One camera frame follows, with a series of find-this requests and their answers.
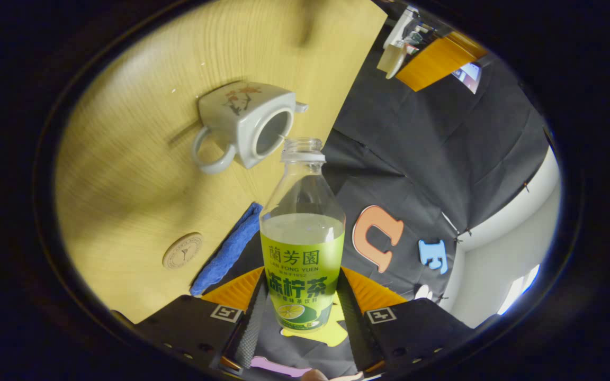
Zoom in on computer monitor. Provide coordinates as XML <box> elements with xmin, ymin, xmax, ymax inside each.
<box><xmin>452</xmin><ymin>62</ymin><xmax>483</xmax><ymax>95</ymax></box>

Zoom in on green label water bottle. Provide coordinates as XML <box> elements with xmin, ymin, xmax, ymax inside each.
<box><xmin>260</xmin><ymin>138</ymin><xmax>346</xmax><ymax>333</ymax></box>

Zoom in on orange wooden board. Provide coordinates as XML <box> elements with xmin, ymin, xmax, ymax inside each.
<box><xmin>396</xmin><ymin>32</ymin><xmax>488</xmax><ymax>92</ymax></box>

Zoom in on blue towel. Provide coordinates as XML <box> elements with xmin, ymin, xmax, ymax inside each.
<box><xmin>190</xmin><ymin>202</ymin><xmax>263</xmax><ymax>297</ymax></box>

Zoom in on small white side table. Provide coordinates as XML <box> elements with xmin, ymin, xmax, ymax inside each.
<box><xmin>376</xmin><ymin>5</ymin><xmax>422</xmax><ymax>80</ymax></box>

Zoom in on ceiling light panel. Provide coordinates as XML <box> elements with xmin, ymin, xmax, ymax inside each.
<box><xmin>497</xmin><ymin>264</ymin><xmax>541</xmax><ymax>316</ymax></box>

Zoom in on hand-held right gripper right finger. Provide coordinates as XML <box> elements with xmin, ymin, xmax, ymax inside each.
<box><xmin>336</xmin><ymin>266</ymin><xmax>476</xmax><ymax>374</ymax></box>

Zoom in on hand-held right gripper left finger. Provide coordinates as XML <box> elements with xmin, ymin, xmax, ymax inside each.
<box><xmin>134</xmin><ymin>266</ymin><xmax>268</xmax><ymax>371</ymax></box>

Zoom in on round wooden coaster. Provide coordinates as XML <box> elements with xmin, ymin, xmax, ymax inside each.
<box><xmin>163</xmin><ymin>233</ymin><xmax>203</xmax><ymax>269</ymax></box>

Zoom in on white teacup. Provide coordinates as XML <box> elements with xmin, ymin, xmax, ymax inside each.
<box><xmin>192</xmin><ymin>81</ymin><xmax>309</xmax><ymax>175</ymax></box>

